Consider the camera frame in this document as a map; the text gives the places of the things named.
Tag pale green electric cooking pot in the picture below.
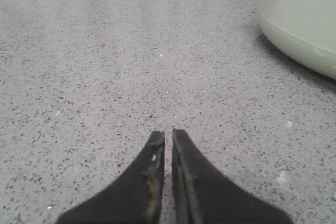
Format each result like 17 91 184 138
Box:
257 0 335 79

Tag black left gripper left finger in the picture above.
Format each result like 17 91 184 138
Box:
57 131 165 223

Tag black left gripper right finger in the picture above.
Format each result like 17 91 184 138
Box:
172 129 292 223

